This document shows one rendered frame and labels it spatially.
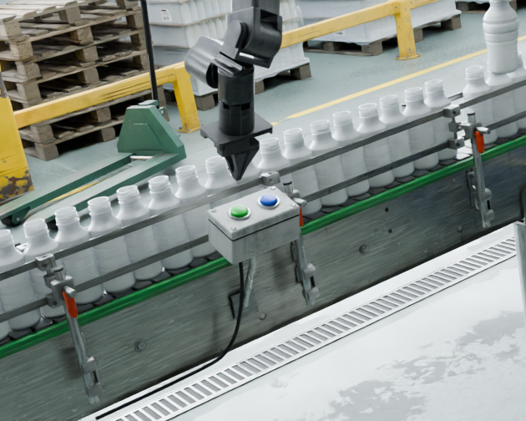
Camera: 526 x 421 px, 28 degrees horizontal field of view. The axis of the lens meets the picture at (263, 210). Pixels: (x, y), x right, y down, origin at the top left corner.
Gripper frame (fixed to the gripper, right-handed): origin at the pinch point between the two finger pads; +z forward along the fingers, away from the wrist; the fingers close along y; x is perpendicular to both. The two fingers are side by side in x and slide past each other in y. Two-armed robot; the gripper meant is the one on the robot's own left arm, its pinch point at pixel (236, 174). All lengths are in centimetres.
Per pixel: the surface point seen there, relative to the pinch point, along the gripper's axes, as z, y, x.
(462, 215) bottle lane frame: 33, -58, -3
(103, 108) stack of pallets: 278, -196, -480
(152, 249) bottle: 18.2, 10.6, -11.2
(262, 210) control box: 7.7, -4.1, 1.7
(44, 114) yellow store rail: 246, -138, -443
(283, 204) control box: 7.7, -8.1, 2.2
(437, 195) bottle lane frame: 27, -52, -5
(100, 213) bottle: 9.6, 18.2, -14.9
